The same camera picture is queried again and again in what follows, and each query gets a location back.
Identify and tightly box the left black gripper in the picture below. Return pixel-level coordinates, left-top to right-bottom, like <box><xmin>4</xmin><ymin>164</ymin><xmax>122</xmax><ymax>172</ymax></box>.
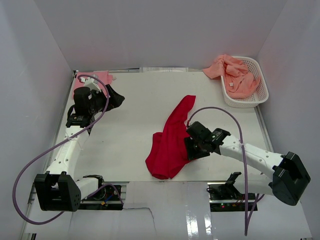
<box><xmin>88</xmin><ymin>84</ymin><xmax>125</xmax><ymax>115</ymax></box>

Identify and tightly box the red t shirt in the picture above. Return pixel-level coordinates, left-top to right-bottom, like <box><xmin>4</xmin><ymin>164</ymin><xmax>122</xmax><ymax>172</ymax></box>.
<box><xmin>145</xmin><ymin>95</ymin><xmax>196</xmax><ymax>180</ymax></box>

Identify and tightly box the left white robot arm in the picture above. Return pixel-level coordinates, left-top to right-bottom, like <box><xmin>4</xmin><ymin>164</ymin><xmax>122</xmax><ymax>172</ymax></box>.
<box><xmin>34</xmin><ymin>84</ymin><xmax>125</xmax><ymax>212</ymax></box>

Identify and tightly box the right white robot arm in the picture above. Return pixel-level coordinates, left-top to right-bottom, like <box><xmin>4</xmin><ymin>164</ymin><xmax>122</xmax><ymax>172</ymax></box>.
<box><xmin>184</xmin><ymin>121</ymin><xmax>311</xmax><ymax>206</ymax></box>

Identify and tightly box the folded pink t shirt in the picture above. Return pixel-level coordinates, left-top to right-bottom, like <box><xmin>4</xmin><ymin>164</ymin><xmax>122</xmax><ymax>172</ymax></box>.
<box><xmin>72</xmin><ymin>71</ymin><xmax>114</xmax><ymax>99</ymax></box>

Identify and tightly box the white paper sheet rear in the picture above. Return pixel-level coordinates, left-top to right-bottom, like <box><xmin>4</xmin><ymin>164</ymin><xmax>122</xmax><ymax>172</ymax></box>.
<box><xmin>139</xmin><ymin>67</ymin><xmax>189</xmax><ymax>73</ymax></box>

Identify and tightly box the salmon t shirt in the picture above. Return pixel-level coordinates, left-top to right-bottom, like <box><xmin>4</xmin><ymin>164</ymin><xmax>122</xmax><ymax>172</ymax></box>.
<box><xmin>202</xmin><ymin>54</ymin><xmax>261</xmax><ymax>99</ymax></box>

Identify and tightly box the white plastic basket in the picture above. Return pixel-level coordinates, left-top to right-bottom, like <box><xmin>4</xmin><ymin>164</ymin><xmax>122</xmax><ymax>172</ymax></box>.
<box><xmin>220</xmin><ymin>56</ymin><xmax>269</xmax><ymax>108</ymax></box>

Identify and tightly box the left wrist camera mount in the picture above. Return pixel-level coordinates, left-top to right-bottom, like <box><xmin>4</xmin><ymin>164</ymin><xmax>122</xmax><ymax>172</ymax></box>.
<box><xmin>83</xmin><ymin>77</ymin><xmax>102</xmax><ymax>93</ymax></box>

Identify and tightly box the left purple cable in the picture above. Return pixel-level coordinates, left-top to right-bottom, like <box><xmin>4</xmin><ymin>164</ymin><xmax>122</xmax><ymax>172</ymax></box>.
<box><xmin>12</xmin><ymin>74</ymin><xmax>111</xmax><ymax>225</ymax></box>

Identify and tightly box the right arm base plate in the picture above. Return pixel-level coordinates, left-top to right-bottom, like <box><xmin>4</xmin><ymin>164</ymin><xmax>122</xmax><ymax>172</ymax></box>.
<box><xmin>206</xmin><ymin>172</ymin><xmax>245</xmax><ymax>213</ymax></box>

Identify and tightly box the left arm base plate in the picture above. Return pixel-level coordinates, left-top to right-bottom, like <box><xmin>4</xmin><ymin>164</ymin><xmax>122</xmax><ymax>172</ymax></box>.
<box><xmin>79</xmin><ymin>182</ymin><xmax>127</xmax><ymax>211</ymax></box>

